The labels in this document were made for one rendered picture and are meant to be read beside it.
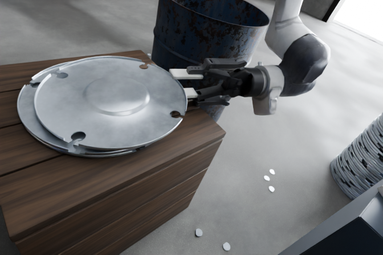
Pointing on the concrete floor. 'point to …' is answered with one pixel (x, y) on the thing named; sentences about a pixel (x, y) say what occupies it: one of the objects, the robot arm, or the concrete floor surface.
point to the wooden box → (94, 179)
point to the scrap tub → (204, 31)
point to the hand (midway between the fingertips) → (182, 83)
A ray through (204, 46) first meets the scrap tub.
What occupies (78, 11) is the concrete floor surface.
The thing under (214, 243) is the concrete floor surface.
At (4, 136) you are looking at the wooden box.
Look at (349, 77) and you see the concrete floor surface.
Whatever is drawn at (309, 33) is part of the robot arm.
